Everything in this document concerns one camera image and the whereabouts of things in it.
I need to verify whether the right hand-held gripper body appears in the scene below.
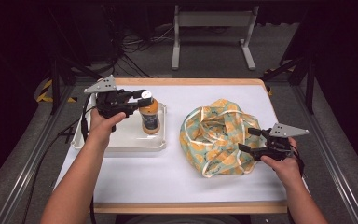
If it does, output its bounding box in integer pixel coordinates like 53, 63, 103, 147
251, 122, 310, 162

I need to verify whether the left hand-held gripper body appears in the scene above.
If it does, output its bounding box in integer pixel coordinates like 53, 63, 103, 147
83, 74, 139, 133

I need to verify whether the orange juice bottle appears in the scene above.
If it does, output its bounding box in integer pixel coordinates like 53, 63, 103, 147
138, 90, 161, 135

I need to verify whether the orange print fabric bag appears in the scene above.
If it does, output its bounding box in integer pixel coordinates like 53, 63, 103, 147
179, 98, 270, 179

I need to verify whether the white plastic tray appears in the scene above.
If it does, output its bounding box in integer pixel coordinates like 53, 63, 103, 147
70, 102, 168, 154

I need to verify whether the person's right hand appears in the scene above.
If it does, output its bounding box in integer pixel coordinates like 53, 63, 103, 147
259, 136, 304, 189

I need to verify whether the person's left hand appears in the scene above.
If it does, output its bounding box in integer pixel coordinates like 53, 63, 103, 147
87, 107, 127, 147

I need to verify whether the black tripod stand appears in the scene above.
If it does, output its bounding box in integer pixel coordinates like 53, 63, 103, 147
47, 6, 104, 117
260, 46, 319, 115

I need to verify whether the yellow black hazard tape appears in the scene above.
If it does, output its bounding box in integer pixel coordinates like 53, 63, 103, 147
34, 78, 78, 104

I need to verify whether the white table cover sheet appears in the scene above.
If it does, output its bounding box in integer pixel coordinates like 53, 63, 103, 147
53, 84, 289, 205

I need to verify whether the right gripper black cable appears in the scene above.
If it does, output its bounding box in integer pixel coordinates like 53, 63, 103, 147
292, 144, 307, 185

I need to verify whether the bundle of floor cables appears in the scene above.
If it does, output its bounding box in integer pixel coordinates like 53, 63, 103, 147
103, 22, 176, 79

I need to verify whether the aluminium frame rail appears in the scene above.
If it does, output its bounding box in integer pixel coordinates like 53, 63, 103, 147
291, 83, 358, 224
0, 85, 76, 224

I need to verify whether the white metal stand frame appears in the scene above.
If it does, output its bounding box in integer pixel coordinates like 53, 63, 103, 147
171, 4, 261, 72

